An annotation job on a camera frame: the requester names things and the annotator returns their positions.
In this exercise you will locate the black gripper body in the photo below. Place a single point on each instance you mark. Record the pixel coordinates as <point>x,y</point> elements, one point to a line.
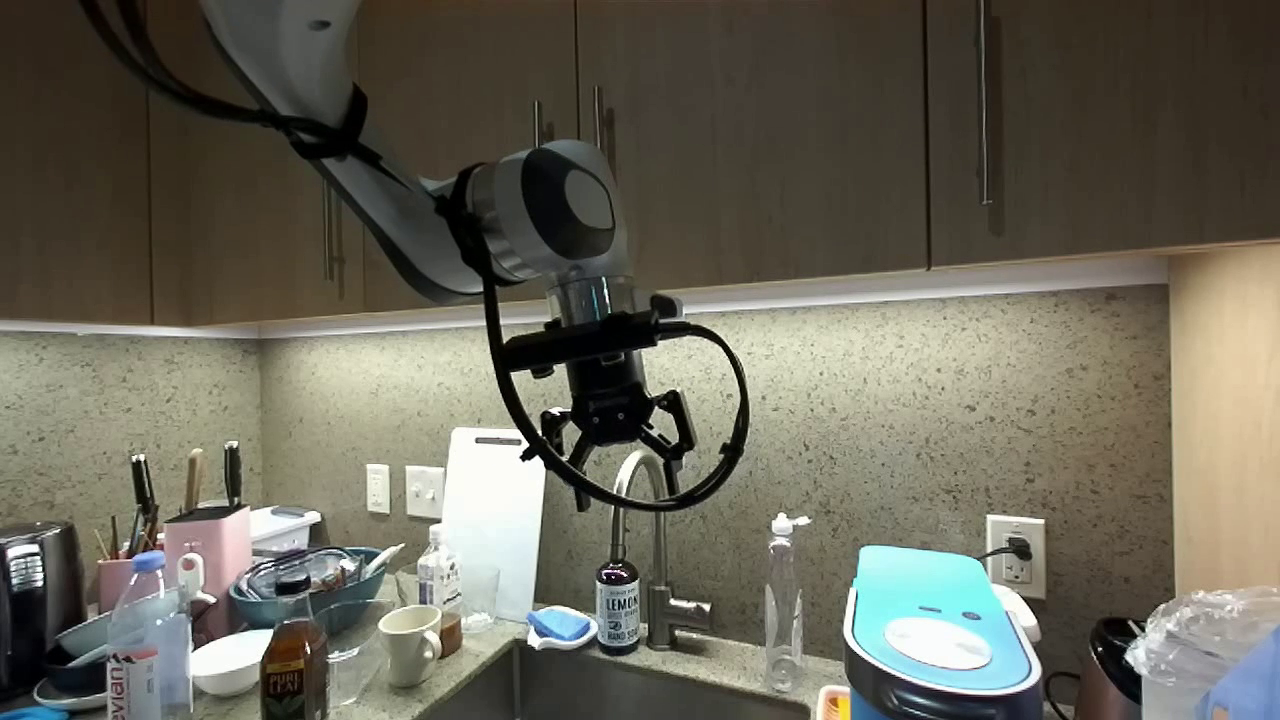
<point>614,392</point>

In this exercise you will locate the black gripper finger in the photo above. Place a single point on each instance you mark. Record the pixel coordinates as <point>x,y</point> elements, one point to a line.
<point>579,447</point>
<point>679,420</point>

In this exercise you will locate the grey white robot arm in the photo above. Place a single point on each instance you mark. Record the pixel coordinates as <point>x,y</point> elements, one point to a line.
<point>561,215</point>

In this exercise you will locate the white under-cabinet light strip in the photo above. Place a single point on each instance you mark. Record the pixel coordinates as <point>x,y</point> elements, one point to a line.
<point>865,284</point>

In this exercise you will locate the plain brown cabinet door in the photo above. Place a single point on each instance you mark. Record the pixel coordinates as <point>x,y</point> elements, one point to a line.
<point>67,200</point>

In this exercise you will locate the white plastic cutting board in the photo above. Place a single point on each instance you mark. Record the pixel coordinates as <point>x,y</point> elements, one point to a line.
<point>494,535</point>

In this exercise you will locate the dark soap pump bottle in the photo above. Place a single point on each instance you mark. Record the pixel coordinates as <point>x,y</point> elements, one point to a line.
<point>617,604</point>

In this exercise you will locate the steel gooseneck faucet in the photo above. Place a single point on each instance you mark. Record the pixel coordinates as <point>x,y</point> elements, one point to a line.
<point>661,603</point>

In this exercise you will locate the blue sponge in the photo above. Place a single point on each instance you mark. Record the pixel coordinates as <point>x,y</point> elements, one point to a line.
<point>561,620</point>

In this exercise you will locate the clear drinking glass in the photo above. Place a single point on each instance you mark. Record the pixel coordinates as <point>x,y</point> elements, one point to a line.
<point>481,603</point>

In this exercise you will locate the clear bottle with white cap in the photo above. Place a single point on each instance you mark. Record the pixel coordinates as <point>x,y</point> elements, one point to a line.
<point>438,582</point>

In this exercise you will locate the clear spray bottle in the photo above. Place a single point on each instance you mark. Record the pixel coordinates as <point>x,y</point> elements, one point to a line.
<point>785,612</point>

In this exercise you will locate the small brown jar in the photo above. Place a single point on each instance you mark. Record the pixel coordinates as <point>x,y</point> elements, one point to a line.
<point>448,632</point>

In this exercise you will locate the white plastic spoon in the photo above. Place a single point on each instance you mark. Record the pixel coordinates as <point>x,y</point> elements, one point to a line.
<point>380,562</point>

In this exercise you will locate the stainless steel sink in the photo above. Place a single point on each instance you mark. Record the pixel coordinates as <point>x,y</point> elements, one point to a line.
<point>643,692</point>

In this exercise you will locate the white ceramic mug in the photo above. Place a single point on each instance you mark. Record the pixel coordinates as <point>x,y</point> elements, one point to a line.
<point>405,646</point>

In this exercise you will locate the white storage box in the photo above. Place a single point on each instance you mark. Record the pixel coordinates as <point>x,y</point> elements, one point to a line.
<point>280,524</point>

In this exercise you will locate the brown glass bottle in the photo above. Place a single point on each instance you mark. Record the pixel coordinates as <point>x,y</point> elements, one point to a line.
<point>294,667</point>

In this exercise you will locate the black power plug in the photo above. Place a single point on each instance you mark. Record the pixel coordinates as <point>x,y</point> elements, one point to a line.
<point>1022,545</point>

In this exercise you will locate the pink knife block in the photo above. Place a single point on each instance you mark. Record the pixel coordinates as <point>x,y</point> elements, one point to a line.
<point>215,545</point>

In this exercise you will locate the white outlet with plug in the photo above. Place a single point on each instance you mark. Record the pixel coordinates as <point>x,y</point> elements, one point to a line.
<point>1033,572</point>

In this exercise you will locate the small white bottle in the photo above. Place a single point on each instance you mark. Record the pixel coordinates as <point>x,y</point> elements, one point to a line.
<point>190,572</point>

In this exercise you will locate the white bowl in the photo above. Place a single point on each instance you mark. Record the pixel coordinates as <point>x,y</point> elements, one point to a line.
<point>231,661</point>

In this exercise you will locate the clear water bottle blue cap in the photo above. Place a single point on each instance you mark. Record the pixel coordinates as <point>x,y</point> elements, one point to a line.
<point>144,654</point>

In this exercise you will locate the pink utensil cup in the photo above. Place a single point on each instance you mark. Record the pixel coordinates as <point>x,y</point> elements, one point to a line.
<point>115,585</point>

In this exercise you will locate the dark red kettle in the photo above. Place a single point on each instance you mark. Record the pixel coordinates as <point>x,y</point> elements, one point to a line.
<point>1106,673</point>

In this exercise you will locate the light wood side panel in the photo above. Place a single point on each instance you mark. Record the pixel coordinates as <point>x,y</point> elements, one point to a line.
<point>1225,427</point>

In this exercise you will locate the black coffee machine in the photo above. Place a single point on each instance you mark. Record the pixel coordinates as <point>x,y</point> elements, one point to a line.
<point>44,603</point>

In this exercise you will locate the clear plastic bag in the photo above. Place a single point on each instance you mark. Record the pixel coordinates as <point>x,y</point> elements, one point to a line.
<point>1185,642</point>

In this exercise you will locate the stacked plates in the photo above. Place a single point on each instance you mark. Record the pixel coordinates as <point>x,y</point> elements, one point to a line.
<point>67,680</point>

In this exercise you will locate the light blue cloth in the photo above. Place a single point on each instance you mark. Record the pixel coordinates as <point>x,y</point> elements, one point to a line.
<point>1255,692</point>

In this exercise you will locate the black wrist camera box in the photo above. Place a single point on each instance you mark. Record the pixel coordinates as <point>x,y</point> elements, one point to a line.
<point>586,343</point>

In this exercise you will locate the white light switch plate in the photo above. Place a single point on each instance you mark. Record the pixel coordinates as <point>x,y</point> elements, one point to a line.
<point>427,494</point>

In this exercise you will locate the white wall power outlet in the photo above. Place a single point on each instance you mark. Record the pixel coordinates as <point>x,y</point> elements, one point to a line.
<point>376,490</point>

